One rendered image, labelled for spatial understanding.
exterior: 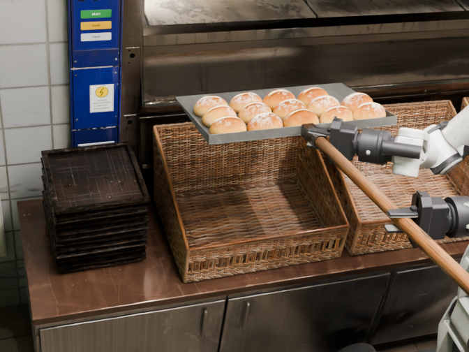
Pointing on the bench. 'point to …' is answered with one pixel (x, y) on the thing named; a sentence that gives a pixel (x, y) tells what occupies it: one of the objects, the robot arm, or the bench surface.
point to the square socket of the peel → (310, 133)
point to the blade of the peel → (338, 91)
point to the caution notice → (101, 98)
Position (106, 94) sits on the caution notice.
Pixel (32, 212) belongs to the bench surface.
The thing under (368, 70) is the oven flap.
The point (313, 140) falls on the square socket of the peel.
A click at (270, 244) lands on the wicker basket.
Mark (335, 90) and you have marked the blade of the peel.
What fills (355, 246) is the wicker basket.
